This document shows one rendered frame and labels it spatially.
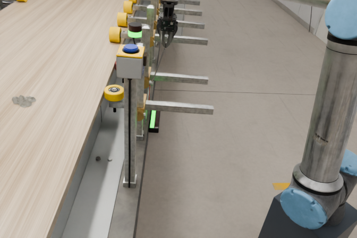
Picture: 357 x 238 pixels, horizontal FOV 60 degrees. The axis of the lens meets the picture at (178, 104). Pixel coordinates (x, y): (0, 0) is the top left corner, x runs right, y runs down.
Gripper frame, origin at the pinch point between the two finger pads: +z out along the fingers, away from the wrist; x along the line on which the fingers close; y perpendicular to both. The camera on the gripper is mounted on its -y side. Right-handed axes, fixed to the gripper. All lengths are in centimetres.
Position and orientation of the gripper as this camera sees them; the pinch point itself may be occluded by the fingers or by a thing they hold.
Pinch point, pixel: (166, 44)
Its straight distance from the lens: 139.7
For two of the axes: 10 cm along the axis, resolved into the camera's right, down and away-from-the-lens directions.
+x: 10.0, 0.8, 0.5
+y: -0.1, 5.5, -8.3
